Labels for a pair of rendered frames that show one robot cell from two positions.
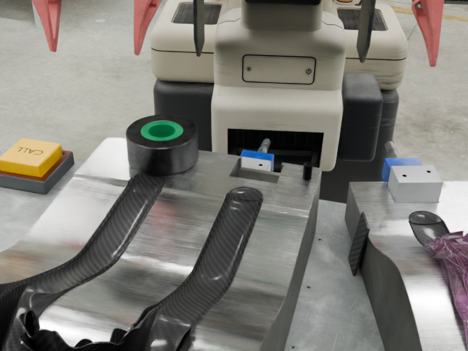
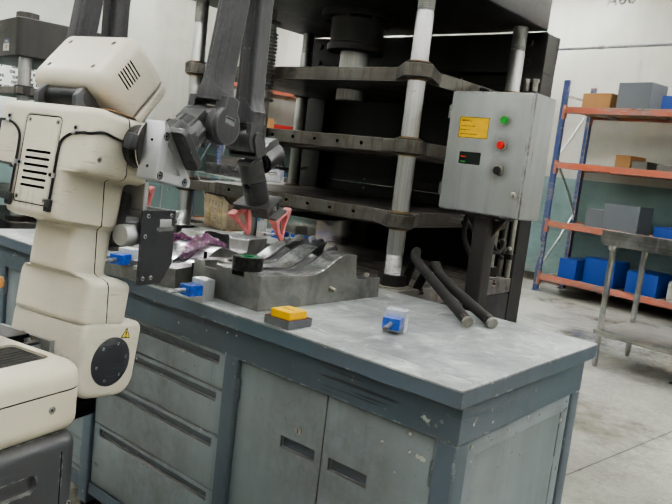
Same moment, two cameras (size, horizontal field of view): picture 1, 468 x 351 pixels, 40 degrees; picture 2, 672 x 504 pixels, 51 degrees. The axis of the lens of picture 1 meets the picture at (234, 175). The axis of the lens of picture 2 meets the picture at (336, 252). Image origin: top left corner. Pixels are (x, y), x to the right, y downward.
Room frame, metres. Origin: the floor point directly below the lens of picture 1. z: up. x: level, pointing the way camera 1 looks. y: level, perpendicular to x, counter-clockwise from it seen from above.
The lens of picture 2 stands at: (2.14, 1.03, 1.19)
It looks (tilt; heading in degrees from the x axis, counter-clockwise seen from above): 7 degrees down; 205
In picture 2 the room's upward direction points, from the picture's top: 7 degrees clockwise
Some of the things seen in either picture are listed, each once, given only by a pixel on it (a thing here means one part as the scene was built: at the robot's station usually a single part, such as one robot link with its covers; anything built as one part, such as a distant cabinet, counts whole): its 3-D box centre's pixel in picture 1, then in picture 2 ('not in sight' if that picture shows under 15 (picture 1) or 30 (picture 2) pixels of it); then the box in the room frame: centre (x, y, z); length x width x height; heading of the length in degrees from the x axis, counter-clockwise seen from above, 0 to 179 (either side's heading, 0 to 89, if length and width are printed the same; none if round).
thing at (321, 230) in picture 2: not in sight; (330, 236); (-0.51, -0.24, 0.87); 0.50 x 0.27 x 0.17; 166
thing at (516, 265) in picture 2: not in sight; (396, 228); (-1.05, -0.15, 0.90); 1.31 x 0.16 x 1.80; 76
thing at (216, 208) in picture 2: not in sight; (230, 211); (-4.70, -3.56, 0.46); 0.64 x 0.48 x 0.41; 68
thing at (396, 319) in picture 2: not in sight; (391, 323); (0.60, 0.48, 0.83); 0.13 x 0.05 x 0.05; 7
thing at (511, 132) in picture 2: not in sight; (472, 310); (-0.23, 0.47, 0.74); 0.31 x 0.22 x 1.47; 76
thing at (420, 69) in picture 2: not in sight; (352, 99); (-0.60, -0.25, 1.45); 1.29 x 0.82 x 0.19; 76
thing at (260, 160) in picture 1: (256, 164); (188, 289); (0.72, -0.03, 0.83); 0.13 x 0.05 x 0.05; 165
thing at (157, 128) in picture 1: (162, 143); (247, 262); (0.63, 0.08, 0.91); 0.08 x 0.08 x 0.04
